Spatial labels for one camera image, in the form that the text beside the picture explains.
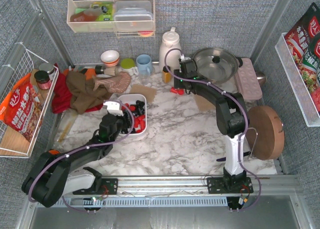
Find glass jar lying down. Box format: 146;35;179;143
94;65;118;77

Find red cloth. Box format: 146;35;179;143
51;68;103;114

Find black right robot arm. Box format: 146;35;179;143
173;55;249;191

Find white right wall basket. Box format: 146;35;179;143
274;32;320;127

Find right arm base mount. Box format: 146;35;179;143
206;177;254;194

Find dark lidded red jar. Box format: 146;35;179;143
34;70;52;90

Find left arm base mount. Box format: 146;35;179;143
72;178;119;196

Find silver lidded jar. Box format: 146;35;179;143
39;62;56;81

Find tan scouring pad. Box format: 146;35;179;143
193;95;216;112
130;84;157;104

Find orange plastic cup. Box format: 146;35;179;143
48;149;60;155

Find steel ladle bowl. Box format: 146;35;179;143
255;70;267;87

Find steel pot with lid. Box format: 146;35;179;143
193;47;244;85

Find white thermos jug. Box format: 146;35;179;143
159;27;181;71

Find pink striped towel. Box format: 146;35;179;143
93;71;131;94

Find orange spice bottle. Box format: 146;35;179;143
162;66;172;84

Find orange snack bag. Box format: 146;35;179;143
0;73;42;142

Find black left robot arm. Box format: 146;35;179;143
21;100;134;208

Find white orange striped bowl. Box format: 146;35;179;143
100;50;120;67

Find brown cloth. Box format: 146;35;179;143
66;71;113;115

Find clear glass cup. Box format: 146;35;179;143
138;73;151;86

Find round wooden board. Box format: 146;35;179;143
246;105;285;161

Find pink egg tray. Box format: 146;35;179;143
234;57;263;101

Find white wire wall basket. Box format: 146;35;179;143
0;48;60;158

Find white plastic storage basket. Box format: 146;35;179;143
118;93;148;138

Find blue mug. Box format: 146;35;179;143
136;54;154;75

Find green packet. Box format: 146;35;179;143
90;2;115;22

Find black coffee capsule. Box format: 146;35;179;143
134;100;145;116

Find clear plastic food containers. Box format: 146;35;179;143
113;0;154;32

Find cream wall shelf basket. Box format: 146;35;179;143
66;0;156;37

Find green lidded white cup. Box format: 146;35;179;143
120;58;139;76

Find red seasoning packet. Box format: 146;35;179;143
284;2;320;112

